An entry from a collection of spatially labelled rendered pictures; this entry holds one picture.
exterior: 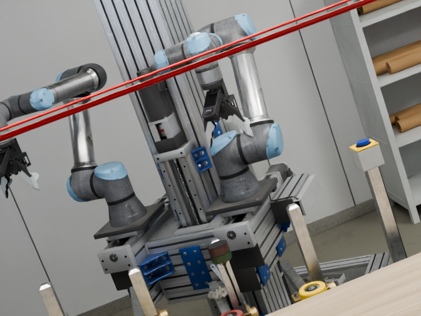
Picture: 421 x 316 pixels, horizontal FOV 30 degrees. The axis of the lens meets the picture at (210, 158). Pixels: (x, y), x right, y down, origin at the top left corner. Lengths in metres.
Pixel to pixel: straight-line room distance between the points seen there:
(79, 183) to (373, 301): 1.41
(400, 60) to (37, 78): 2.14
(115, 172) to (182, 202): 0.28
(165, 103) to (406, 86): 2.52
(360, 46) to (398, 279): 2.54
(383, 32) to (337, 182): 0.99
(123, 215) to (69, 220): 1.92
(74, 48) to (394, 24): 1.99
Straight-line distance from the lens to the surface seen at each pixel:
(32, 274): 5.07
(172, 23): 3.03
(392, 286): 2.20
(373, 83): 4.64
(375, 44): 5.09
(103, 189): 3.06
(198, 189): 3.02
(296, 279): 2.55
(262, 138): 2.76
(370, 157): 2.33
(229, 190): 2.83
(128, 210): 3.06
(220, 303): 2.54
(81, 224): 4.96
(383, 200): 2.40
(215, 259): 2.25
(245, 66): 2.83
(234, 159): 2.80
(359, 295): 2.20
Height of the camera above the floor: 1.87
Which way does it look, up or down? 13 degrees down
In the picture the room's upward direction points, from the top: 20 degrees counter-clockwise
